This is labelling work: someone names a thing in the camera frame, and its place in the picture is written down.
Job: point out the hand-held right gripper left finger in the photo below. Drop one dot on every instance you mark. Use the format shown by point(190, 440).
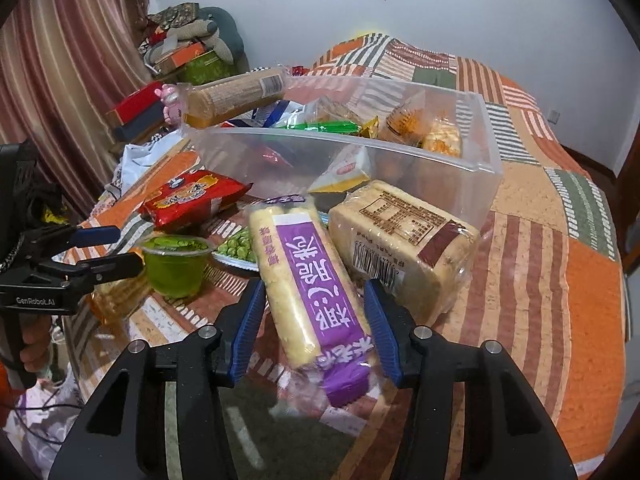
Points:
point(247, 331)

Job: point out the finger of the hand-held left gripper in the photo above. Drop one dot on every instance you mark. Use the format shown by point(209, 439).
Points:
point(95, 235)
point(115, 266)

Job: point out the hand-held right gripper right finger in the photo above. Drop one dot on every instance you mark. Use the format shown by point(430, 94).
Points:
point(382, 331)

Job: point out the green jelly cup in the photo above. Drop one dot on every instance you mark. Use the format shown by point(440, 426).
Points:
point(172, 270)

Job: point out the purple label rice cracker roll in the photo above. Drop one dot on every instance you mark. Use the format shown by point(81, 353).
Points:
point(310, 285)

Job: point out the clear plastic storage bin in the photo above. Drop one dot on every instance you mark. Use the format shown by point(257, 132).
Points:
point(450, 185)

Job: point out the person's left hand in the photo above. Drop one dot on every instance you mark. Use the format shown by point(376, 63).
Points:
point(35, 340)

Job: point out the clear packet brown biscuits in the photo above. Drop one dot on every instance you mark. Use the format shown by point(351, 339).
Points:
point(120, 301)

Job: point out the green peas packet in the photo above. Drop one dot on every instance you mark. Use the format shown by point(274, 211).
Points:
point(237, 250)

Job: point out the brown sliced cake packet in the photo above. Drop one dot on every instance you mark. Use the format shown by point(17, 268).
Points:
point(400, 230)

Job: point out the red snack packet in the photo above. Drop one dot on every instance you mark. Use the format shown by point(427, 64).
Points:
point(195, 197)

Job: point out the dark grey box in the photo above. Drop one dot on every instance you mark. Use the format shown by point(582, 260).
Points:
point(140, 127)

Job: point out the floral white cloth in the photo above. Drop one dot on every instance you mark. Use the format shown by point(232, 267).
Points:
point(45, 425)

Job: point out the red gift box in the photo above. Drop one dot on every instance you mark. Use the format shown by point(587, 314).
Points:
point(135, 102)

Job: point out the pink plush toy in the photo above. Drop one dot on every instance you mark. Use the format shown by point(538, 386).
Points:
point(172, 105)

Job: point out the white pink snack packet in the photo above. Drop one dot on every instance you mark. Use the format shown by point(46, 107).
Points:
point(345, 170)

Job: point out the striped red curtain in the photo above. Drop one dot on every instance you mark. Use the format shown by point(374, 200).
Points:
point(75, 60)

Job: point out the long brown biscuit packet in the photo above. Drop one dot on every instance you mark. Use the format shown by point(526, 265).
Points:
point(230, 95)

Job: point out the orange cardboard box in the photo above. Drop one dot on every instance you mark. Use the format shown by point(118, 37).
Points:
point(177, 57)

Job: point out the green cardboard box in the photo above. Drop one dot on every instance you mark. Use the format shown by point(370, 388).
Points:
point(207, 67)

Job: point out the clear bag yellow puffs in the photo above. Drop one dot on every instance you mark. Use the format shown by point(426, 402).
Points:
point(442, 137)

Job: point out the small yellow snack packet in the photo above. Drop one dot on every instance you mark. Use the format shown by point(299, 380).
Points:
point(370, 127)

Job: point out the green snack packet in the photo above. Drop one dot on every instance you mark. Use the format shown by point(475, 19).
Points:
point(325, 126)

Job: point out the blue white chip packet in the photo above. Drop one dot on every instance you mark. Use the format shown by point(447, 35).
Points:
point(280, 112)

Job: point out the clear wrapped bread packet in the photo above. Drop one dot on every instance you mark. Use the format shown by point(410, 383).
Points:
point(332, 110)

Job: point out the pile of clothes and boxes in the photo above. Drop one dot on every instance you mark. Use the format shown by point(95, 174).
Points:
point(200, 25)

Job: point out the white wall outlet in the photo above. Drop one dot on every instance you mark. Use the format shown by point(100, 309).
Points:
point(553, 115)

